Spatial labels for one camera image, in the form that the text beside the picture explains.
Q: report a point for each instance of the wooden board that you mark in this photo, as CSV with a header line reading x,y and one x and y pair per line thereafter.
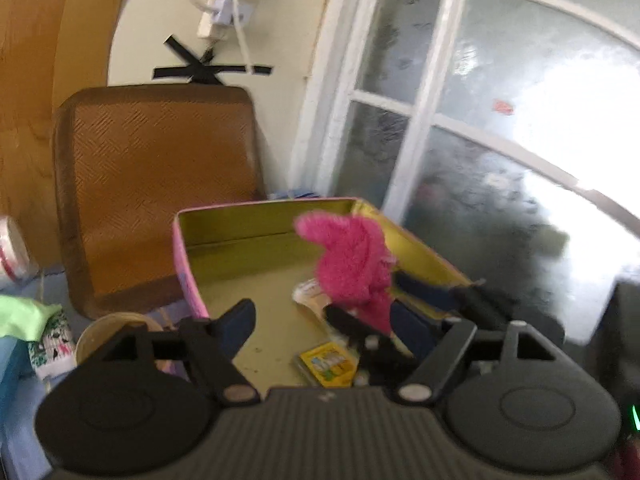
x,y
30,110

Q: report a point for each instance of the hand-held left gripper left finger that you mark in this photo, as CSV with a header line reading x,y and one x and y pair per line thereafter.
x,y
236,321

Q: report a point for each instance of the pink plush cloth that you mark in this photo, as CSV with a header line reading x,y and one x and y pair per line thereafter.
x,y
350,265

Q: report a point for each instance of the plastic bag with white roll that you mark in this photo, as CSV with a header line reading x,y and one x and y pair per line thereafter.
x,y
12,255

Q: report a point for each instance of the green cloth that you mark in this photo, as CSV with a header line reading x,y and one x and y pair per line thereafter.
x,y
22,317

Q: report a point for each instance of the green patterned packet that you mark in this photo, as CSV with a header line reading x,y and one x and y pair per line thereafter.
x,y
50,347

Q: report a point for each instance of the white framed glass door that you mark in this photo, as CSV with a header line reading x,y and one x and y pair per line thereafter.
x,y
475,110

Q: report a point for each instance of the white power strip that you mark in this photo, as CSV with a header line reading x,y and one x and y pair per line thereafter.
x,y
210,20

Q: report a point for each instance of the pink tin box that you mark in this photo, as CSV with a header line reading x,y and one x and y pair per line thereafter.
x,y
250,270

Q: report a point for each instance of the brown woven chair backrest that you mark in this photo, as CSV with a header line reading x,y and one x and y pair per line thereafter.
x,y
150,185

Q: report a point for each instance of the white plug adapter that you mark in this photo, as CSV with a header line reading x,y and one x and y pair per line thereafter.
x,y
232,10

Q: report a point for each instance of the yellow card packet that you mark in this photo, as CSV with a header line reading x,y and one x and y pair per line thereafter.
x,y
327,365

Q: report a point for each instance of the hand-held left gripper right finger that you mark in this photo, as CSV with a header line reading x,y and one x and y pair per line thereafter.
x,y
417,332

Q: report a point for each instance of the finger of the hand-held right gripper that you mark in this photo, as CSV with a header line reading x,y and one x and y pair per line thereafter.
x,y
450,292
367,340

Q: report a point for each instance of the blue tablecloth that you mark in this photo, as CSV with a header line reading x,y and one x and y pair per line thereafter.
x,y
20,425

